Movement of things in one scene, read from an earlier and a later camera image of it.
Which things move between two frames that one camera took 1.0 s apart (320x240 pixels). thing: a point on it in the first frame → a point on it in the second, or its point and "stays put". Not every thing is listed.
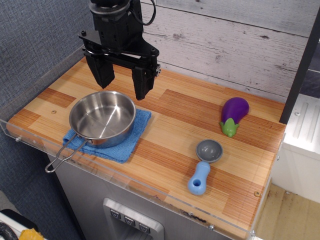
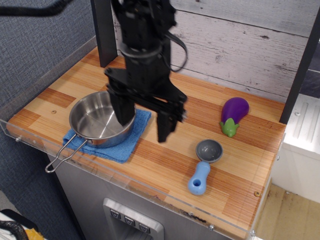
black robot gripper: [120, 38] → [146, 81]
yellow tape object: [30, 234] stays put
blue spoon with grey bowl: [208, 151] stays put
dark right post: [303, 69] stays put
